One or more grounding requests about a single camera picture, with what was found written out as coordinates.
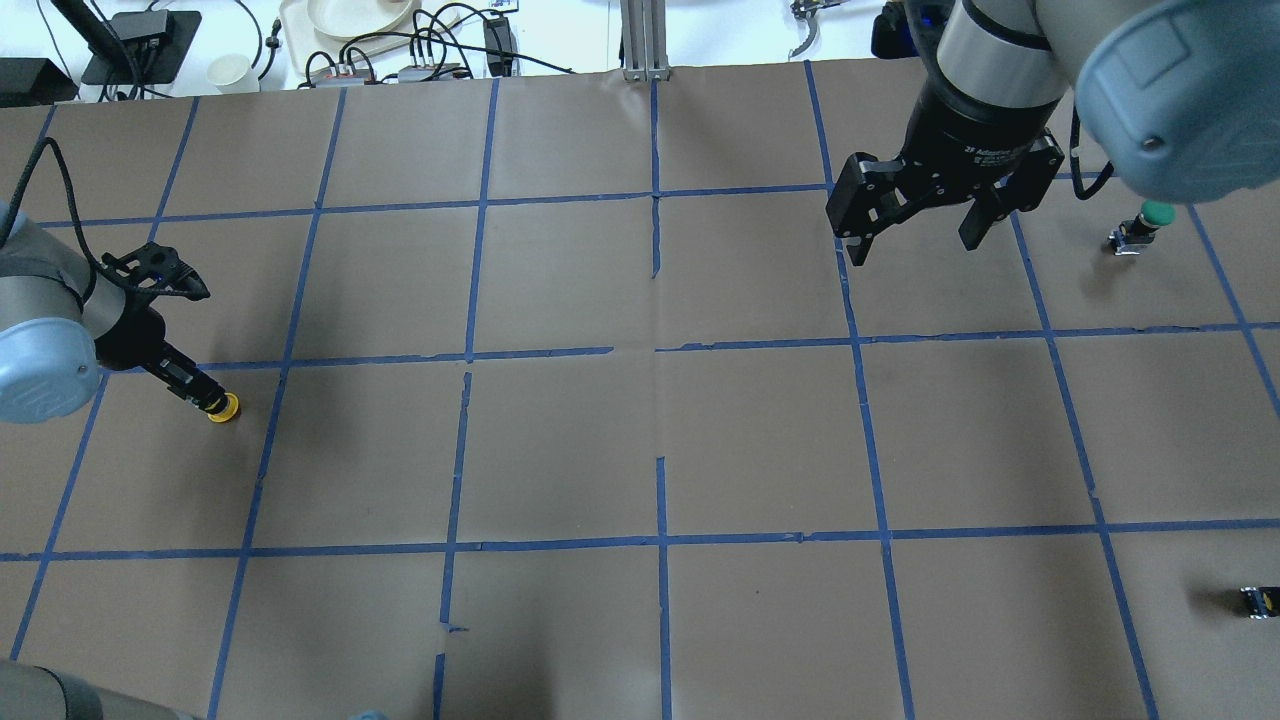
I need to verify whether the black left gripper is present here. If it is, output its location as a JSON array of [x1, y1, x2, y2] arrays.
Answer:
[[95, 305, 227, 413]]

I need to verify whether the white paper cup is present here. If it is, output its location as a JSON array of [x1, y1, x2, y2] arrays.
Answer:
[[206, 54, 260, 94]]

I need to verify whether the beige plate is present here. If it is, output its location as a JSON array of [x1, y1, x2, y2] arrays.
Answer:
[[303, 0, 415, 40]]

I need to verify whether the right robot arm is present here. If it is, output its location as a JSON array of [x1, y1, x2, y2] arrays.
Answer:
[[826, 1, 1279, 266]]

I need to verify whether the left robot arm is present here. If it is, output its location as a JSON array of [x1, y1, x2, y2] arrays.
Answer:
[[1, 211, 241, 424]]

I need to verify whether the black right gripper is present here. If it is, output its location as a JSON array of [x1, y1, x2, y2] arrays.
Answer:
[[826, 82, 1066, 266]]

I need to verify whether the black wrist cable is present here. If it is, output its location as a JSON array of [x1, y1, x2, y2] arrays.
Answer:
[[0, 137, 125, 286], [1070, 100, 1119, 202]]

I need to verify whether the yellow push button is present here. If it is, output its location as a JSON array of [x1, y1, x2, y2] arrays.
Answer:
[[206, 392, 241, 424]]

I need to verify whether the power strip with plugs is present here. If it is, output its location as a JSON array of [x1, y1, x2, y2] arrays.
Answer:
[[310, 63, 472, 88]]

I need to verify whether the aluminium frame post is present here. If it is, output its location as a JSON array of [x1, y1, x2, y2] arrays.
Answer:
[[620, 0, 671, 83]]

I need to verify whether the green push button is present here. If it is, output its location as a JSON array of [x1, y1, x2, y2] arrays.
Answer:
[[1108, 200, 1178, 258]]

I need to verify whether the red push button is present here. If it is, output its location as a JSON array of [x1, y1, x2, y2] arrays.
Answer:
[[1239, 585, 1280, 619]]

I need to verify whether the black power adapter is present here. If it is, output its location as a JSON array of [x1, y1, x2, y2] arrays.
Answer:
[[483, 15, 516, 77]]

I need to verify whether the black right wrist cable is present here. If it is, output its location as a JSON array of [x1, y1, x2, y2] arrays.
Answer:
[[1070, 100, 1119, 202]]

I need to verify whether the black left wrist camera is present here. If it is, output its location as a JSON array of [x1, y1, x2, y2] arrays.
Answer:
[[100, 243, 211, 302]]

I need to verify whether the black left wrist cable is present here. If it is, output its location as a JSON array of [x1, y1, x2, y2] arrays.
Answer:
[[0, 137, 125, 286]]

